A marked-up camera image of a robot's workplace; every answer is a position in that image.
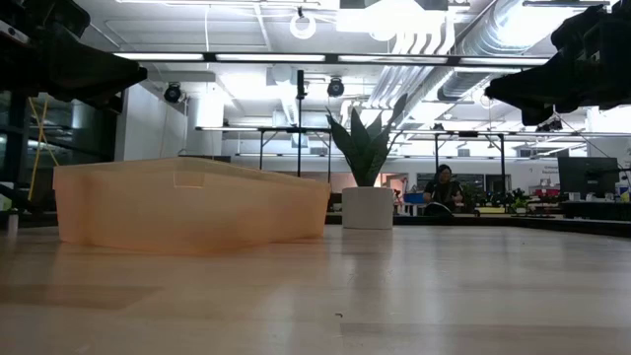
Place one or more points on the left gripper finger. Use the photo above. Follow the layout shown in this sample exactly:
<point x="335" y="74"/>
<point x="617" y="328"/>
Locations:
<point x="108" y="103"/>
<point x="98" y="74"/>

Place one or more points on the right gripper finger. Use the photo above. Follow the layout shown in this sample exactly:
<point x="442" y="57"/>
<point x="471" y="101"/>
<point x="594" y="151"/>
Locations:
<point x="537" y="116"/>
<point x="542" y="86"/>

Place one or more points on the orange translucent plastic basket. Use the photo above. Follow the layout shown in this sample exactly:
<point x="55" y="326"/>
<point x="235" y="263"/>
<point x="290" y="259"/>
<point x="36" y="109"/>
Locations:
<point x="187" y="212"/>

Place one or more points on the black round spotlight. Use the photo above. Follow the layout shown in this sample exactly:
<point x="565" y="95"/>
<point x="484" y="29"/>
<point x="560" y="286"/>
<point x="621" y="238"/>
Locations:
<point x="335" y="87"/>
<point x="172" y="92"/>

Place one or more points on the black computer monitor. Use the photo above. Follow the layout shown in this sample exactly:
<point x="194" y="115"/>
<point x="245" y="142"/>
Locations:
<point x="587" y="177"/>

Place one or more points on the person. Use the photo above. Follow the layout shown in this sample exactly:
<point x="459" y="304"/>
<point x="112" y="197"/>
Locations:
<point x="443" y="190"/>

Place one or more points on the small white cylinder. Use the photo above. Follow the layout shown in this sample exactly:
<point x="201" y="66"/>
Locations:
<point x="12" y="223"/>

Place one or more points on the green snake plant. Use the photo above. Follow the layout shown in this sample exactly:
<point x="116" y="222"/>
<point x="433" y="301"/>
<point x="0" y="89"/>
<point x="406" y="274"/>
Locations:
<point x="365" y="153"/>

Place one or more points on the black tripod stand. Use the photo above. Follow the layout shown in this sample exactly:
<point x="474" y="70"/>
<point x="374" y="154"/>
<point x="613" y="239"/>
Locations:
<point x="300" y="123"/>

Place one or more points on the white plant pot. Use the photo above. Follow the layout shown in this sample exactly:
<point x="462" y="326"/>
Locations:
<point x="367" y="207"/>

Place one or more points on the black overhead crossbar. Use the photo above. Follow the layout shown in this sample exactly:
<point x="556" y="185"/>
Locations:
<point x="331" y="58"/>

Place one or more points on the silver ventilation duct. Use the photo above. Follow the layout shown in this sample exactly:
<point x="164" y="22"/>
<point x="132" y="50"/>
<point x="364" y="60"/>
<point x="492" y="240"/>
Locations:
<point x="485" y="49"/>

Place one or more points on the black background workstation frame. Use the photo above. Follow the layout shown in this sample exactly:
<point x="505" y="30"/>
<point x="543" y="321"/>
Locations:
<point x="468" y="133"/>

